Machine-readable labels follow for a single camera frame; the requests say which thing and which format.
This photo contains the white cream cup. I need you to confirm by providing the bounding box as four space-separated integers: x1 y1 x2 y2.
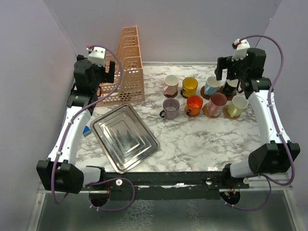
227 95 248 118

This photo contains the white blue mug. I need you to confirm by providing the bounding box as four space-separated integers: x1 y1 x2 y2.
204 76 221 96

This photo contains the pink maroon mug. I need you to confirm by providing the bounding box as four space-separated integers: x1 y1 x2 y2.
207 92 227 116

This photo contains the brown ringed wooden saucer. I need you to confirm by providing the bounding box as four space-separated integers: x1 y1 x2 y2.
200 86 219 100

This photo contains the woven rattan coaster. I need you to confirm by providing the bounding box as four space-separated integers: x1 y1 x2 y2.
223 105 241 120
202 103 221 119

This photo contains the yellow black mug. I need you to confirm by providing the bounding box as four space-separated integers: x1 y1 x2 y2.
181 77 198 96

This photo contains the orange metallic cup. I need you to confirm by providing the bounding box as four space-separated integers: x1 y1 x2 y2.
184 95 203 112

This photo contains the white pink mug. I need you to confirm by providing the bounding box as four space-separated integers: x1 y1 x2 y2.
163 75 179 95

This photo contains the purple glass cup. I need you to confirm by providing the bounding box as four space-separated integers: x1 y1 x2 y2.
159 98 180 119

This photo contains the dark brown wooden coaster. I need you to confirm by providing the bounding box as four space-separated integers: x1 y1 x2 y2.
180 92 195 99

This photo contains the light brown wooden coaster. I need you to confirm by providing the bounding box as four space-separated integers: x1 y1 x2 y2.
185 109 200 117

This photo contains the dark walnut coaster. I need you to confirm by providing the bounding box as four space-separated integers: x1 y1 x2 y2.
164 91 178 98

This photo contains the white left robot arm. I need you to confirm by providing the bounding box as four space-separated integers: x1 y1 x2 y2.
36 52 115 194

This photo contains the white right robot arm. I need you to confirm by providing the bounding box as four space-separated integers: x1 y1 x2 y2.
215 48 300 188

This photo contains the white stationery box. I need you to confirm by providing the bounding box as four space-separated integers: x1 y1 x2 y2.
98 92 116 99

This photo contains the peach plastic file organizer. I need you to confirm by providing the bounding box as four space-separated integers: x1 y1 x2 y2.
96 26 145 107

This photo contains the blue sponge block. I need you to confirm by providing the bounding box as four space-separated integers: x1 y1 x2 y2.
82 126 92 137

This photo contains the silver metal tray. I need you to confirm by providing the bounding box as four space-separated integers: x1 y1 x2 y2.
90 103 160 174

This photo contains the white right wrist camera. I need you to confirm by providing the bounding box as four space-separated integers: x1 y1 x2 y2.
231 38 250 61

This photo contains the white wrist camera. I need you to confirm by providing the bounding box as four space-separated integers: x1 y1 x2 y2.
231 38 250 61
86 46 106 67

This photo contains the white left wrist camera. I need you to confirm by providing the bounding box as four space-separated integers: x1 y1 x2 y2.
86 46 106 67

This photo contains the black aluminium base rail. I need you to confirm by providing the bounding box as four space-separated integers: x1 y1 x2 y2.
39 168 293 202

